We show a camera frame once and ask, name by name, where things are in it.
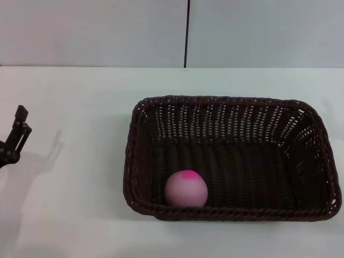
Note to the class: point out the pink toy peach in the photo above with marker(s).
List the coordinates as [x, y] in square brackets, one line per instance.
[185, 190]

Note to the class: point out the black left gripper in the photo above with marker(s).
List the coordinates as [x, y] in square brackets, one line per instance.
[6, 156]

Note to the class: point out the black vertical wall strip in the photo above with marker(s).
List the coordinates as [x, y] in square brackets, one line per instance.
[187, 32]

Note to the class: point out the dark brown wicker basket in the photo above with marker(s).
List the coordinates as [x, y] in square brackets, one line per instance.
[242, 166]

